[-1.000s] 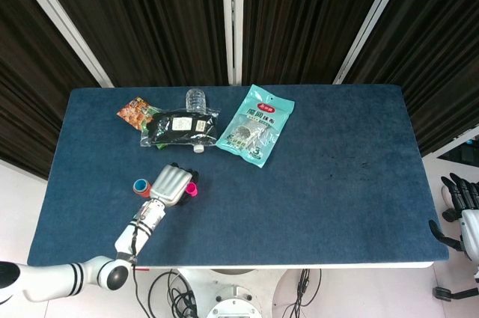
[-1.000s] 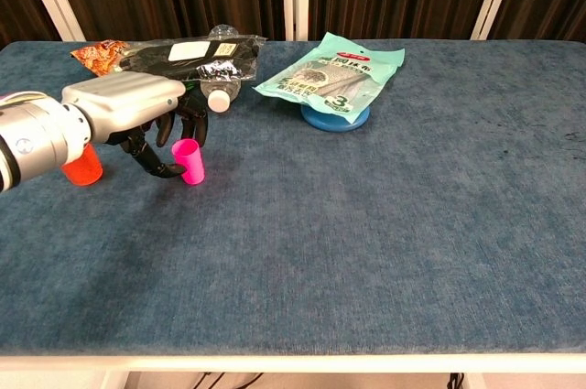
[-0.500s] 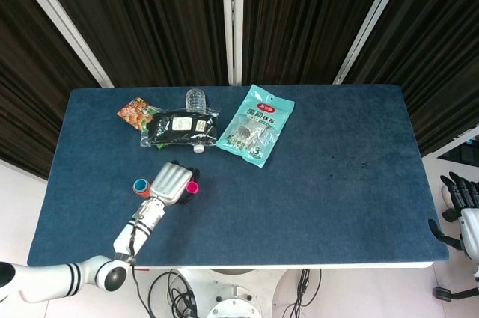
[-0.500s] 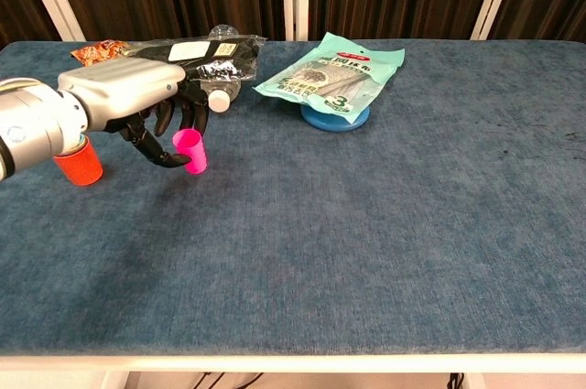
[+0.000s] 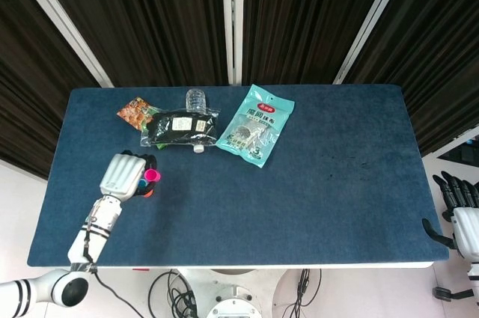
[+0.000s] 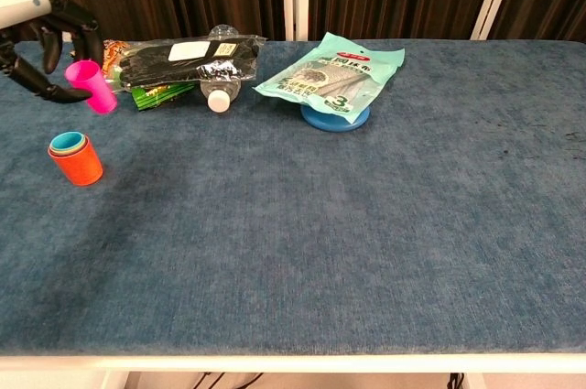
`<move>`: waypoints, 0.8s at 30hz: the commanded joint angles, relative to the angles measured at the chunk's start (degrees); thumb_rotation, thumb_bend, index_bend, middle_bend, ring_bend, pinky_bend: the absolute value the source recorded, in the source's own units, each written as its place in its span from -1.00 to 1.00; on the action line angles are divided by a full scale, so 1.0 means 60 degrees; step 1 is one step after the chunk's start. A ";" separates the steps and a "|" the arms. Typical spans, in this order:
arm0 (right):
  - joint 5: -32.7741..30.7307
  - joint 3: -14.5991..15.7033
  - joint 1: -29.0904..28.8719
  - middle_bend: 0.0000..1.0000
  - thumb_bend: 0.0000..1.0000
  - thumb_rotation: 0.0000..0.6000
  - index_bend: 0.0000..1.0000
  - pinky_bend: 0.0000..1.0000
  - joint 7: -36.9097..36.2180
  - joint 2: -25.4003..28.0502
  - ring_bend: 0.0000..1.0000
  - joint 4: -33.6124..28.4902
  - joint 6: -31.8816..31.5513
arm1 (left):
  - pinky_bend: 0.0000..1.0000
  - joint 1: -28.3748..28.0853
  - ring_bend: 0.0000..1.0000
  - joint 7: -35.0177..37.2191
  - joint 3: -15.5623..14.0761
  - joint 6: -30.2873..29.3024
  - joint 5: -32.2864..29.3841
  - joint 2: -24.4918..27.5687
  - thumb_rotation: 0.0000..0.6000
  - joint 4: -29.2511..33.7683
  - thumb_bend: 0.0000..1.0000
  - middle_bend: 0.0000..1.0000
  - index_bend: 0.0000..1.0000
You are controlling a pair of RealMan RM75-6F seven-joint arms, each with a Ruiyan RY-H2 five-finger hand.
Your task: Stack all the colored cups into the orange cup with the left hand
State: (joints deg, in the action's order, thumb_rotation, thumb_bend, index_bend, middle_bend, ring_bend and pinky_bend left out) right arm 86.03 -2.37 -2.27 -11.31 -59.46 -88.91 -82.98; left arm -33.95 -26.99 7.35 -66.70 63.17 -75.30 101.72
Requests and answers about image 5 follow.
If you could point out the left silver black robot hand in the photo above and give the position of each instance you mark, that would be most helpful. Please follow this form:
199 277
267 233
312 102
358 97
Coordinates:
121 174

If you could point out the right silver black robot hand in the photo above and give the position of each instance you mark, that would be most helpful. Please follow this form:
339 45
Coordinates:
466 228

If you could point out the light blue plastic cup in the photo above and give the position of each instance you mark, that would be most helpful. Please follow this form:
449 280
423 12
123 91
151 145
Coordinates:
142 183

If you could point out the magenta plastic cup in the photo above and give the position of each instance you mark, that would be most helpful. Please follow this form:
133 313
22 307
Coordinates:
151 174

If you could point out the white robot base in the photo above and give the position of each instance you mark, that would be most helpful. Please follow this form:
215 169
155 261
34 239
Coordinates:
235 295

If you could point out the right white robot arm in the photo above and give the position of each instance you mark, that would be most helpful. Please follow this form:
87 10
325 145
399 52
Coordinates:
474 269

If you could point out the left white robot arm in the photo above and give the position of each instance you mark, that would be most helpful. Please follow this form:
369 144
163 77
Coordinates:
101 220

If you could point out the orange plastic cup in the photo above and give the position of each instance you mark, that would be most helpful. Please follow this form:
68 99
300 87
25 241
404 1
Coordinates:
149 193

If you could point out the green snack packet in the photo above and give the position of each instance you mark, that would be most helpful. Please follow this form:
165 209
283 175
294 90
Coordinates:
161 145

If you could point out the orange snack packet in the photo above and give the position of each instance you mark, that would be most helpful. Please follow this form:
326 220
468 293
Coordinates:
132 112

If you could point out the black base foot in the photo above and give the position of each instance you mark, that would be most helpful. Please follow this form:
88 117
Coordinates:
449 293

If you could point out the black gloves in clear bag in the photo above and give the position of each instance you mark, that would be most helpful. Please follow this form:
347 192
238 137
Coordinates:
179 127

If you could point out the dark background equipment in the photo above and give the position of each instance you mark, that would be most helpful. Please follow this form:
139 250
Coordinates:
464 149

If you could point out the clear plastic water bottle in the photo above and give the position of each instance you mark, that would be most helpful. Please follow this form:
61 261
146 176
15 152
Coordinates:
196 99

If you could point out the dark brown pleated curtain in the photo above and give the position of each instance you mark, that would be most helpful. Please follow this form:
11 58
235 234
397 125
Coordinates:
149 15
26 82
307 15
441 52

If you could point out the teal dishcloth package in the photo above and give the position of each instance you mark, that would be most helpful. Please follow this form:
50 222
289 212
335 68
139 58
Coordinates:
254 127

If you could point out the blue table cloth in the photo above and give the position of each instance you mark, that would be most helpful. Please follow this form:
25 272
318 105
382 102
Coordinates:
280 202

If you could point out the white frame post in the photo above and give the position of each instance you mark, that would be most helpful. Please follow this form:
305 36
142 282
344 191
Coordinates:
232 22
370 22
63 26

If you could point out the white table frame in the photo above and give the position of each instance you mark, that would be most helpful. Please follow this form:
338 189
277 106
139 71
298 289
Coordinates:
262 266

